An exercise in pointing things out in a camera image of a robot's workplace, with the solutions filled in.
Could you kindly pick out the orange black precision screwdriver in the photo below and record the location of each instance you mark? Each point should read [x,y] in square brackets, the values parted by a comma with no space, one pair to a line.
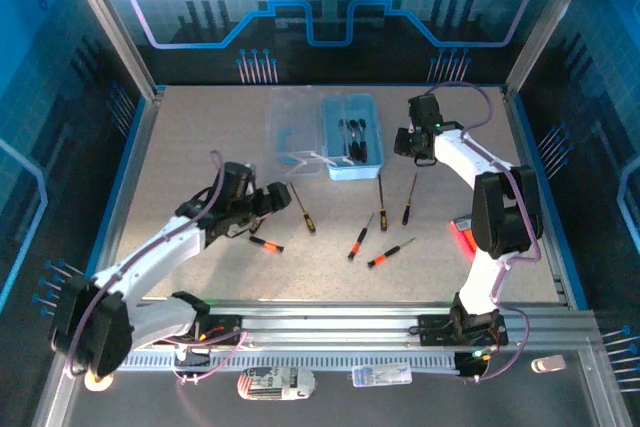
[270,246]
[382,259]
[356,246]

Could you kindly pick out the blue plastic toolbox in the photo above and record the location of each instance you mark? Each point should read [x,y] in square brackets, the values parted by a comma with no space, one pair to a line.
[350,172]

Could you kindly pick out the short black yellow screwdriver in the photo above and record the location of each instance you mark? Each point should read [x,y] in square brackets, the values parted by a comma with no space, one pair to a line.
[406,217]

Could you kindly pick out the clear plastic toolbox tray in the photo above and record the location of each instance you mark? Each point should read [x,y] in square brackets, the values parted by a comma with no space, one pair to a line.
[300,112]

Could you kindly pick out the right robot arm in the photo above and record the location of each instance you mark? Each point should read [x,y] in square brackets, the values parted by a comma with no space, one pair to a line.
[505,212]

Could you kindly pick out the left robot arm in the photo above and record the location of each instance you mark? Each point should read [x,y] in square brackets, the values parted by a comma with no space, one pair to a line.
[150,257]

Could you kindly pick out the rainbow coloured tool set pack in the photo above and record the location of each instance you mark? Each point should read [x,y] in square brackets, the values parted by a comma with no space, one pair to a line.
[462,242]

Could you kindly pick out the striped printed label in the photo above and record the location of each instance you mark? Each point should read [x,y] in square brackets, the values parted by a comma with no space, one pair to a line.
[275,384]

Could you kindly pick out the white tape roll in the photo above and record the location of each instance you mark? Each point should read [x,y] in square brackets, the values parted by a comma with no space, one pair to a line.
[102,383]

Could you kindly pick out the small black electronics board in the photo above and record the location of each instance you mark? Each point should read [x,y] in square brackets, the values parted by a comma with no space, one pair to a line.
[467,364]

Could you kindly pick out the small white device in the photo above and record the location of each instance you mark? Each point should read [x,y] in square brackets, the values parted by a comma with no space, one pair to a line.
[550,363]

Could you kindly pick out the aluminium side rail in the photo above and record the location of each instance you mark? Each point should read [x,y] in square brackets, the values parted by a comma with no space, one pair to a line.
[144,147]
[522,147]

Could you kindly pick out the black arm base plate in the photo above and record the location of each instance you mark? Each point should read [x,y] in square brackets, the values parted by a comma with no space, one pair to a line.
[225,331]
[432,332]

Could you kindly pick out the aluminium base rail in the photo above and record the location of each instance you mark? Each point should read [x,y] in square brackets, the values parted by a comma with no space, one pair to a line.
[325,327]

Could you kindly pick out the aluminium frame post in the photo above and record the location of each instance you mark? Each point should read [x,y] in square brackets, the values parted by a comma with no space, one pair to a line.
[547,22]
[117,27]

